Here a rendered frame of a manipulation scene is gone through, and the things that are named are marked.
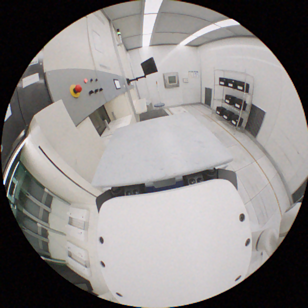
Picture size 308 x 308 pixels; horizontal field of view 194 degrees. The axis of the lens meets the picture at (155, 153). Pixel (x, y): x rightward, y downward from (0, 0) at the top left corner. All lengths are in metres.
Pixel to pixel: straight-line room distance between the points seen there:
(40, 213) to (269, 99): 4.04
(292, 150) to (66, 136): 3.02
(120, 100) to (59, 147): 1.45
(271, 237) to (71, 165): 0.77
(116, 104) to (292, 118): 3.51
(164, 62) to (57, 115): 4.29
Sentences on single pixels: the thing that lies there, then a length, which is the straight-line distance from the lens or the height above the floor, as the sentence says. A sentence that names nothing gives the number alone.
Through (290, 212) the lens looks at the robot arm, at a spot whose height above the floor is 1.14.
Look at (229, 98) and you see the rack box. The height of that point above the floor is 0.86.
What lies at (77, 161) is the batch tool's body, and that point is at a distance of 0.33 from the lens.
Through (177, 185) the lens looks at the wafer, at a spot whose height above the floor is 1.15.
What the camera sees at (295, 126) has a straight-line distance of 2.70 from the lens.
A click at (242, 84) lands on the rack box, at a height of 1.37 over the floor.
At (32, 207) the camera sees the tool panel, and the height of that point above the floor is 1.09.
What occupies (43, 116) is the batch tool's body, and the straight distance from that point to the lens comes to 0.30.
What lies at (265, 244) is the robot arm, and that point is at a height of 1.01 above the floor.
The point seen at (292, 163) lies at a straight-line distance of 2.84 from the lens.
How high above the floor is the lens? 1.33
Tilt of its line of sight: 44 degrees down
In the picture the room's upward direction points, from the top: 14 degrees counter-clockwise
